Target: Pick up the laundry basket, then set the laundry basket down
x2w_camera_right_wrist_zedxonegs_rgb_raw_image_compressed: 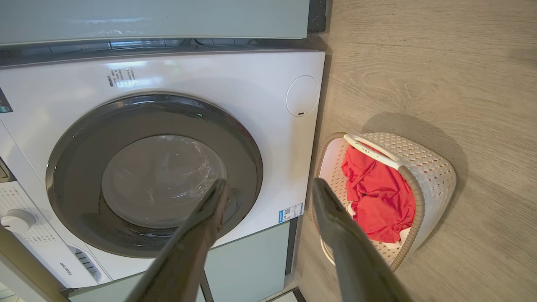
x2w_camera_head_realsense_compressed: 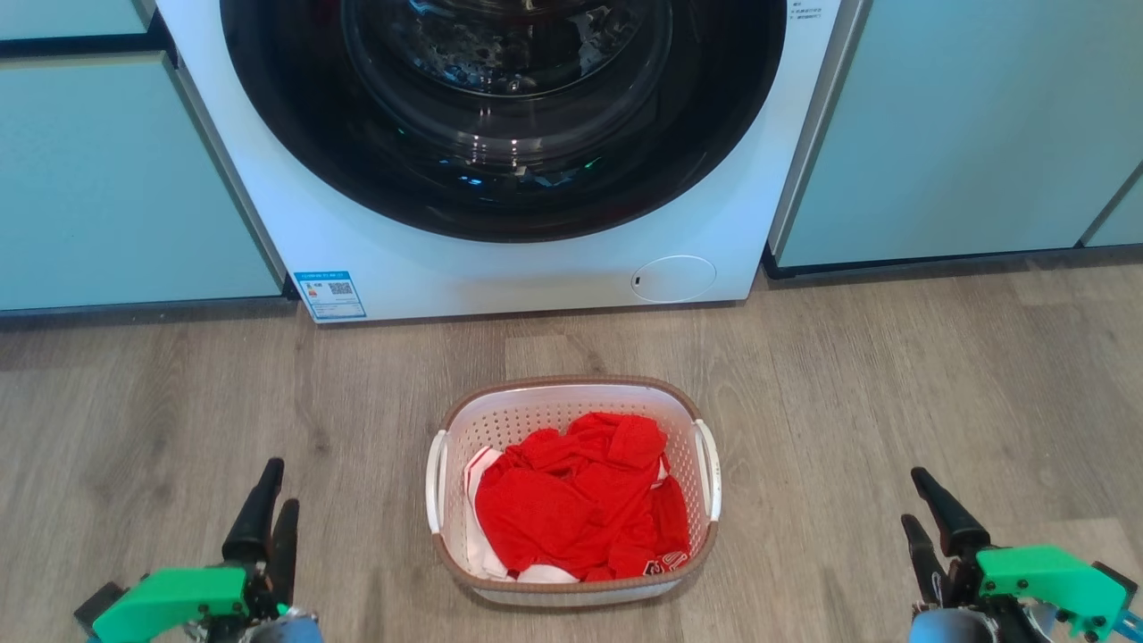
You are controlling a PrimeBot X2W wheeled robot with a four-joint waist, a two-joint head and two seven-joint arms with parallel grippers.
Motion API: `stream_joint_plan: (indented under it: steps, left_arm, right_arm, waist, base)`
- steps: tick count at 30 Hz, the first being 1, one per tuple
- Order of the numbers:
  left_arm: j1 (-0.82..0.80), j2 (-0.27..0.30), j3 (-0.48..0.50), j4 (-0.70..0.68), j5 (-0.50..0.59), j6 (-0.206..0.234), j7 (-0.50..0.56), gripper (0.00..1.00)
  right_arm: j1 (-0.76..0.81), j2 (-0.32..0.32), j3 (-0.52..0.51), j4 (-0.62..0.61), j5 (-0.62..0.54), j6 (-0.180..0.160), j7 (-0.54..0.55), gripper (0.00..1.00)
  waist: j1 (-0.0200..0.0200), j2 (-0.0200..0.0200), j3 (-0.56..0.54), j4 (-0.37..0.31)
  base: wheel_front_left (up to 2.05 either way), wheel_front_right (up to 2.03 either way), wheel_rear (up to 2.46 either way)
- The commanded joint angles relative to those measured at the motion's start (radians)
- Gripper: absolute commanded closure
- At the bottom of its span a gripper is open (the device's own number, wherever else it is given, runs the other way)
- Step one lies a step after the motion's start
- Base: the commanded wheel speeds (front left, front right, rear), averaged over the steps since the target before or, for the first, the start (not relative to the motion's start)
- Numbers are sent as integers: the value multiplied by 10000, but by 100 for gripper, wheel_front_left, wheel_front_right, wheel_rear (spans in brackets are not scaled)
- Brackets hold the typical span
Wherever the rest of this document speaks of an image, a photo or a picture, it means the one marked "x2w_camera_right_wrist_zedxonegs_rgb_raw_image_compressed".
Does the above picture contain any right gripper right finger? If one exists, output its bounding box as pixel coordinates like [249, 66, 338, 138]
[312, 178, 414, 302]

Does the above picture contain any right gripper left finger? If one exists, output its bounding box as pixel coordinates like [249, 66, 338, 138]
[126, 179, 230, 302]

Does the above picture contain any white perforated laundry basket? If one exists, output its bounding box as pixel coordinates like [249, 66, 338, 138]
[313, 132, 457, 272]

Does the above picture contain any red mesh garment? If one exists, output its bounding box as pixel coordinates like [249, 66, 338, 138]
[341, 146, 417, 244]

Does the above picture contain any blue QR code sticker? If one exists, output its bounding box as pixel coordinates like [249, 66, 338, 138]
[278, 203, 304, 224]

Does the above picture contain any dark round washer door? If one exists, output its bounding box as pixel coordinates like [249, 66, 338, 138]
[45, 93, 264, 258]

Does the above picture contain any round white filter cover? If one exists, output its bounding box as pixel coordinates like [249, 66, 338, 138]
[286, 75, 320, 117]

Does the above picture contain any white washer control knob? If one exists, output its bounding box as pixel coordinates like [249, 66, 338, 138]
[0, 208, 37, 234]

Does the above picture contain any white front-load washing machine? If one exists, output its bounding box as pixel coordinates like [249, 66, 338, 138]
[0, 49, 326, 290]

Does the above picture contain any small printed text label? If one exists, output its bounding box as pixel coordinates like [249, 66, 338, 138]
[107, 67, 139, 88]

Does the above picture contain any dark energy label sticker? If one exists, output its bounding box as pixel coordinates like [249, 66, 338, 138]
[0, 87, 13, 114]

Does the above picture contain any wide pale green cabinet door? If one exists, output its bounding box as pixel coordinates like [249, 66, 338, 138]
[0, 0, 311, 46]

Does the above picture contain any dark cabinet plinth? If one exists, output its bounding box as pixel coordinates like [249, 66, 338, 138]
[308, 0, 327, 33]

